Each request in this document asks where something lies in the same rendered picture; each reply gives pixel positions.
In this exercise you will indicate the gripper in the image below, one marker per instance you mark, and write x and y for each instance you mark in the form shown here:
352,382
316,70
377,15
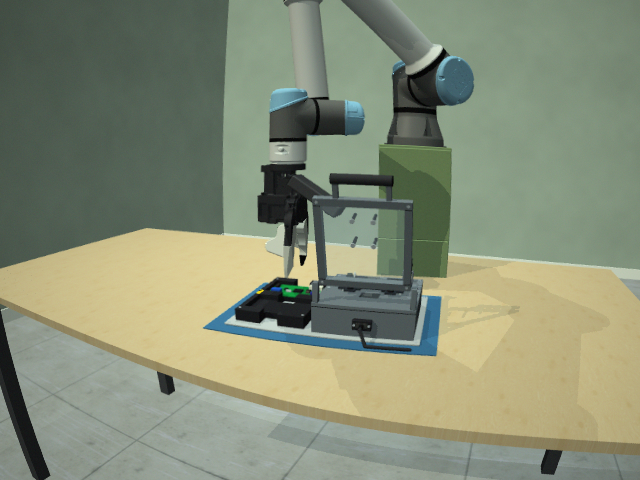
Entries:
273,206

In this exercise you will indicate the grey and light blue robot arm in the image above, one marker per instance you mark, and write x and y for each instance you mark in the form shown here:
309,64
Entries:
440,80

